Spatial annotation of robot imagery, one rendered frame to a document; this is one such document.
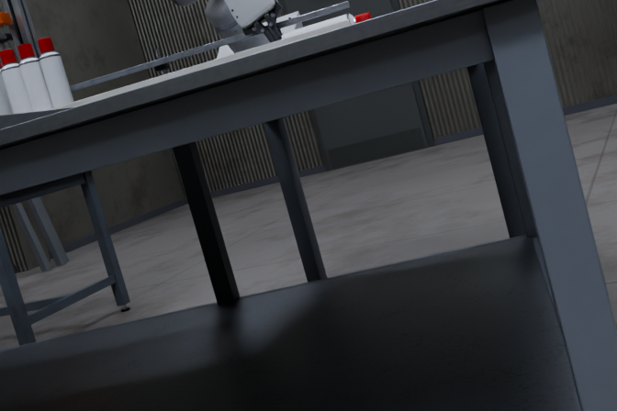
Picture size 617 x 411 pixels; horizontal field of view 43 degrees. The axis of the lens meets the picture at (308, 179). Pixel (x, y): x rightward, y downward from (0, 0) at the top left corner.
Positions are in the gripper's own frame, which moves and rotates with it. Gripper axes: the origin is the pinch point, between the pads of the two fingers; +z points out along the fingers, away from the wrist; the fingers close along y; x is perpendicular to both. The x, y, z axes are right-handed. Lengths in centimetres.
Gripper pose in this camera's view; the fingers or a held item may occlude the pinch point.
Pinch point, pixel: (274, 37)
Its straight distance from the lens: 180.9
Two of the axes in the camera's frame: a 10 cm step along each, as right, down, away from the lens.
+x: -2.0, 1.4, -9.7
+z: 5.7, 8.2, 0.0
